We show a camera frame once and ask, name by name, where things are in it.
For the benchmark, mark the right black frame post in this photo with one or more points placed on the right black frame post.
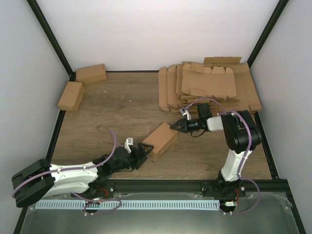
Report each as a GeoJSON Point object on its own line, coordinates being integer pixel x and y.
{"type": "Point", "coordinates": [277, 12]}

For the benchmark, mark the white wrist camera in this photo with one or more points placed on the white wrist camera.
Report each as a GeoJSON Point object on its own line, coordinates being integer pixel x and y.
{"type": "Point", "coordinates": [128, 144]}
{"type": "Point", "coordinates": [185, 113]}

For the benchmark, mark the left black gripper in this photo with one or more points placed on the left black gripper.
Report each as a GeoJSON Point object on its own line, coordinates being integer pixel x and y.
{"type": "Point", "coordinates": [140, 158]}

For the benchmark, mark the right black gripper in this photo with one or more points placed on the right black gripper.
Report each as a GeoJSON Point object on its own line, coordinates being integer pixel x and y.
{"type": "Point", "coordinates": [184, 127]}

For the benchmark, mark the stack of flat cardboard blanks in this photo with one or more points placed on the stack of flat cardboard blanks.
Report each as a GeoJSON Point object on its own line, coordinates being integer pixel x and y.
{"type": "Point", "coordinates": [225, 83]}

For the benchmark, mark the cardboard box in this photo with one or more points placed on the cardboard box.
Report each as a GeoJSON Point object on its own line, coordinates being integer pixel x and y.
{"type": "Point", "coordinates": [91, 74]}
{"type": "Point", "coordinates": [161, 139]}
{"type": "Point", "coordinates": [71, 96]}

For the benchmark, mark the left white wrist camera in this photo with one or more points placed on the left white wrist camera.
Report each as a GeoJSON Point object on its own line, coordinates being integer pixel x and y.
{"type": "Point", "coordinates": [128, 144]}

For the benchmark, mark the black aluminium frame rail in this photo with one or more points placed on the black aluminium frame rail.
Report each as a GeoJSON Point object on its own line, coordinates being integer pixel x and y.
{"type": "Point", "coordinates": [156, 184]}

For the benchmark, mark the black frame post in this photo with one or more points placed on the black frame post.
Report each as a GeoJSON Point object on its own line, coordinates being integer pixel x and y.
{"type": "Point", "coordinates": [38, 13]}
{"type": "Point", "coordinates": [277, 12]}

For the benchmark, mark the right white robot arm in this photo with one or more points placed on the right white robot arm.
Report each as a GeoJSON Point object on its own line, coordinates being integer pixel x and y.
{"type": "Point", "coordinates": [242, 136]}

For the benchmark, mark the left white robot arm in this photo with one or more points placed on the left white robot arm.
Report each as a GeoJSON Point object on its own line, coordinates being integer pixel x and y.
{"type": "Point", "coordinates": [41, 178]}

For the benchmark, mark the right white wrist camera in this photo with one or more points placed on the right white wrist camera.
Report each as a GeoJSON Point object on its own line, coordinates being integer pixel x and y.
{"type": "Point", "coordinates": [185, 113]}

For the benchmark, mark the left black frame post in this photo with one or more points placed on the left black frame post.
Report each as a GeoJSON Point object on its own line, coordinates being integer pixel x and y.
{"type": "Point", "coordinates": [38, 13]}

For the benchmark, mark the light blue slotted cable duct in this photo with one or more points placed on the light blue slotted cable duct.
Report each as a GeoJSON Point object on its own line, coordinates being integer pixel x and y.
{"type": "Point", "coordinates": [212, 205]}

